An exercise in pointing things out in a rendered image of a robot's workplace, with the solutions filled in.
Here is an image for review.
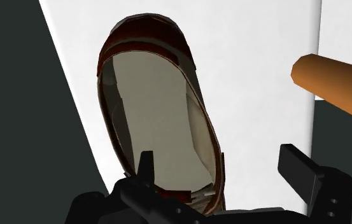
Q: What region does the white furniture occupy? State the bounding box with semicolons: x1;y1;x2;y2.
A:
38;0;352;216

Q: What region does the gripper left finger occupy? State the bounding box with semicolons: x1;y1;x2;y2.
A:
64;150;209;224

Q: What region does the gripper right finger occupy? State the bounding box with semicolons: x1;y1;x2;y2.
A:
277;143;352;224

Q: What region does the dark red shoe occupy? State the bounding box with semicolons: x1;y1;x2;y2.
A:
96;13;227;216

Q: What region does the orange cylinder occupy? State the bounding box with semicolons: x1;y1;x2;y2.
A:
290;53;352;127

